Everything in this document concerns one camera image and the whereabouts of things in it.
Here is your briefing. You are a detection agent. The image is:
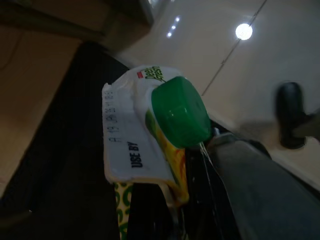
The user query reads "green yellow juice carton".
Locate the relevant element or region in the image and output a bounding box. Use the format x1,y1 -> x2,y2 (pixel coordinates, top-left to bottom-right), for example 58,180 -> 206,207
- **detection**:
101,65 -> 214,240

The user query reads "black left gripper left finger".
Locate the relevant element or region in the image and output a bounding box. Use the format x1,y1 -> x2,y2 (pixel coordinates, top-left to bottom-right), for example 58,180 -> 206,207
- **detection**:
0,42 -> 131,240

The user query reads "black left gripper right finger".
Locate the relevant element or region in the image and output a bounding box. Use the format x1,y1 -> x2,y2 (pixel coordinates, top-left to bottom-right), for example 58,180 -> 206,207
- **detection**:
205,131 -> 320,240

